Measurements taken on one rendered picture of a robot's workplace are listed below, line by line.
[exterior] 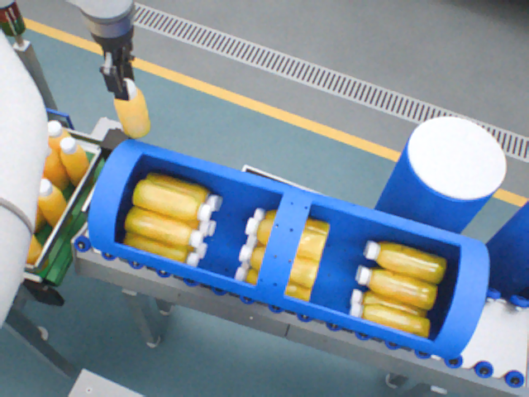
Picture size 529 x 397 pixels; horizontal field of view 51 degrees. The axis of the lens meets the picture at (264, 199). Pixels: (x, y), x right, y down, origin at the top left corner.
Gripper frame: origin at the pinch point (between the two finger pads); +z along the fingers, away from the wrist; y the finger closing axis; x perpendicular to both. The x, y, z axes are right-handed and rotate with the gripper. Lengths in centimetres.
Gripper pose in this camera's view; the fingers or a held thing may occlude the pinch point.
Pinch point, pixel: (123, 80)
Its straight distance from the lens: 118.6
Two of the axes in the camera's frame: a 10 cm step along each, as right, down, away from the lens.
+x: -9.8, -1.7, -0.7
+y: 1.4, -9.3, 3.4
